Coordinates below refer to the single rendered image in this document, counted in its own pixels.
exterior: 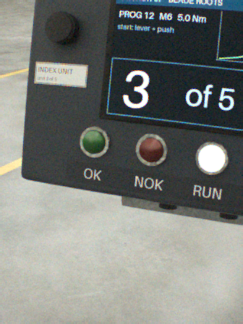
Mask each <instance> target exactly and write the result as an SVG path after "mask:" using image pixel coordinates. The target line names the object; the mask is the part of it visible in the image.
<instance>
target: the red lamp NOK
mask: <svg viewBox="0 0 243 324"><path fill-rule="evenodd" d="M136 154H137V157H138V159H139V160H140V161H141V162H142V163H144V164H145V165H147V166H158V165H160V164H162V163H163V162H164V160H165V159H166V156H167V154H168V146H167V144H166V141H165V140H164V139H163V137H162V136H160V135H158V134H155V133H149V134H146V135H143V136H142V137H141V138H140V139H139V141H138V142H137V145H136Z"/></svg>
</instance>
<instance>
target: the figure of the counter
mask: <svg viewBox="0 0 243 324"><path fill-rule="evenodd" d="M168 70H169V61H164V60H155V59H138V58H129V57H120V56H111V60H110V68H109V76H108V90H107V99H106V113H105V115H109V116H120V117H126V118H132V119H144V120H150V121H157V122H163V114H164V107H165V101H166V89H167V82H168Z"/></svg>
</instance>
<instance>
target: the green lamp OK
mask: <svg viewBox="0 0 243 324"><path fill-rule="evenodd" d="M110 144H111V141H110V137H109V135H108V132H107V131H106V130H105V129H102V128H100V127H89V128H87V129H86V130H85V131H84V132H83V133H82V136H81V138H80V145H81V148H82V150H83V153H84V154H85V155H88V156H89V157H92V158H99V157H101V156H103V155H105V154H106V153H107V152H108V149H109V148H110Z"/></svg>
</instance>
